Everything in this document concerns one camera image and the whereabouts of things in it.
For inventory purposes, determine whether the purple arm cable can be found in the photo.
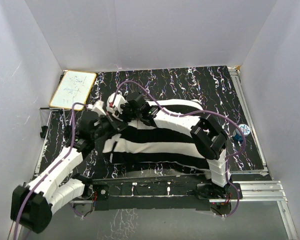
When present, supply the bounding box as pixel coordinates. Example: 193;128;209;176
13;102;91;240
115;80;248;216

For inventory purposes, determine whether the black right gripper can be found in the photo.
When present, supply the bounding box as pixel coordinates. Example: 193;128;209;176
115;102;142;126

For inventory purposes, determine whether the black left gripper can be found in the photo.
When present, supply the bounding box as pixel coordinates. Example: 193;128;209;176
92;112;131;141

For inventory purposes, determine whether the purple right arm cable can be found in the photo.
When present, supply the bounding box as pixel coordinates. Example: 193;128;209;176
115;80;248;216

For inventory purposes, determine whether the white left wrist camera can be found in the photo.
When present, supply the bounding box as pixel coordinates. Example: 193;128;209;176
87;100;106;115

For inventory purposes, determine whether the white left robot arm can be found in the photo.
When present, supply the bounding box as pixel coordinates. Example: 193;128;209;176
10;111;128;234

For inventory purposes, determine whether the blue white tape roll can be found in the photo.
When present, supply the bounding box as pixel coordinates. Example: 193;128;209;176
233;124;251;142

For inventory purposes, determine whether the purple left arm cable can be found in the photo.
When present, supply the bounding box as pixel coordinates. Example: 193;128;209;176
13;102;91;240

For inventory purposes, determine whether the yellow framed whiteboard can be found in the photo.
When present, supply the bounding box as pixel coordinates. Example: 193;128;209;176
49;70;97;109

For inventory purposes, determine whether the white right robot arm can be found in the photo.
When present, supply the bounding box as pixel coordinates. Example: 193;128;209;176
103;92;231;199

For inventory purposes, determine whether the aluminium table frame rail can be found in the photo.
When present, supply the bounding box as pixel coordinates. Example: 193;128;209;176
9;181;300;240

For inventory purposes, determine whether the black white striped pillowcase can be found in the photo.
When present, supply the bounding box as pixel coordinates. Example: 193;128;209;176
101;98;213;176

